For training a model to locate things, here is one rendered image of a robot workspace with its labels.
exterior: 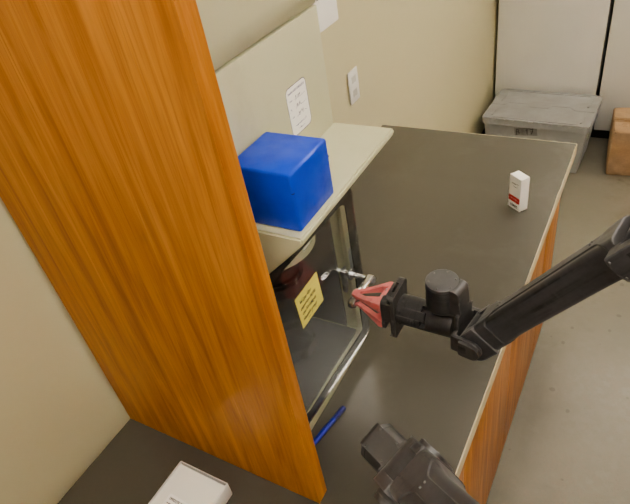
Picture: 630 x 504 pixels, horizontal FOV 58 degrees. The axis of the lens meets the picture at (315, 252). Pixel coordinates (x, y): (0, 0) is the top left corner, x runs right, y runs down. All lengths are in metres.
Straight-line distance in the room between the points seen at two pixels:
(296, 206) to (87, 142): 0.27
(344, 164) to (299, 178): 0.17
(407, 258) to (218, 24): 0.99
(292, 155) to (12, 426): 0.76
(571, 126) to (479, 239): 1.98
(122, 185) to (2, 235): 0.37
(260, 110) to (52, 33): 0.29
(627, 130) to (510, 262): 2.17
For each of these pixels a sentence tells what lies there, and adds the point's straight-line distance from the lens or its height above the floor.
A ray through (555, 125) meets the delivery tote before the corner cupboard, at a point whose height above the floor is 0.32.
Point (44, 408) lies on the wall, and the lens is 1.27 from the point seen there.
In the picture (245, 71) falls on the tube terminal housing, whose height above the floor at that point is 1.69.
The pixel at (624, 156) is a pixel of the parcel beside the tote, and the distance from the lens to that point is 3.70.
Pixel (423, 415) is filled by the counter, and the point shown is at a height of 0.94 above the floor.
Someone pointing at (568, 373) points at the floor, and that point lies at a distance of 2.58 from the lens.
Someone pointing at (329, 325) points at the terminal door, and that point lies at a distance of 1.13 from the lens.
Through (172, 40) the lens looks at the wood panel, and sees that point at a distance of 0.59.
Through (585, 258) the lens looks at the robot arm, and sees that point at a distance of 0.81.
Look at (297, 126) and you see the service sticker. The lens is 0.93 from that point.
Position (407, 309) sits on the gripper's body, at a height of 1.22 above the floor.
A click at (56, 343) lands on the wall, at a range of 1.23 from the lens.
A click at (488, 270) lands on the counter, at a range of 1.55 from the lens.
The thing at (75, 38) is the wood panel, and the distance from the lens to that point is 0.69.
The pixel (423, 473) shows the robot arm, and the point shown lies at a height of 1.41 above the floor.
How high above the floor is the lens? 1.96
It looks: 38 degrees down
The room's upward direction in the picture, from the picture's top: 11 degrees counter-clockwise
